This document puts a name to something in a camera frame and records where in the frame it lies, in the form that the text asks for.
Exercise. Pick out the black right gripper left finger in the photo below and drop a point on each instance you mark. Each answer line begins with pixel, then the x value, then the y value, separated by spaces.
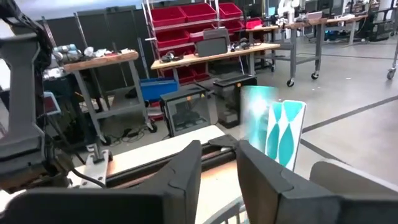
pixel 174 199

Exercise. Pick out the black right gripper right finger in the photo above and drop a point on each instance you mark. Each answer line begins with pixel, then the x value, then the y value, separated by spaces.
pixel 267 193

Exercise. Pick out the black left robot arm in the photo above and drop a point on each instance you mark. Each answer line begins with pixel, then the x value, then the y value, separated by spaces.
pixel 25 93

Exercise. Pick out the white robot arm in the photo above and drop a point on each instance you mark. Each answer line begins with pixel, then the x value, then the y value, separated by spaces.
pixel 287 9

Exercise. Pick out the blue plastic bin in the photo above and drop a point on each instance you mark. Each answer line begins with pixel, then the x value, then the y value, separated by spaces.
pixel 158 88

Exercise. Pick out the wooden workbench grey legs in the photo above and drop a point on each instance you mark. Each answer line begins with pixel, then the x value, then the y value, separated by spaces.
pixel 211 56
pixel 99 60

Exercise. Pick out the small tablet red screen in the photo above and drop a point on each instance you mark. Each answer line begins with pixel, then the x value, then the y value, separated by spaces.
pixel 51 104

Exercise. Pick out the grey hard case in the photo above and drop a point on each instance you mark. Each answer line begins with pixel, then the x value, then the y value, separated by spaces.
pixel 213 45

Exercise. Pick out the shelf rack with red bins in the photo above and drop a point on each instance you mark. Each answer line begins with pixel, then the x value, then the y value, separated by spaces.
pixel 174 37

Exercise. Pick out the grey cart leg caster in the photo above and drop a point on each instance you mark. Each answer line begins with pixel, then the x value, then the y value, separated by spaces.
pixel 391 73

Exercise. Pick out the wooden workbench on casters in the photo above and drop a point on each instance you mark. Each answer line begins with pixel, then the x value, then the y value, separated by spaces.
pixel 306 22

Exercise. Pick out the silver frame bracket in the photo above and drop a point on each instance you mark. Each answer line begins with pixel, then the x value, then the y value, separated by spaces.
pixel 96 168

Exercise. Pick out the black glass-front enclosure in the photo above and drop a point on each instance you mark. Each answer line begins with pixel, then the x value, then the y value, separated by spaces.
pixel 189 112
pixel 230 99

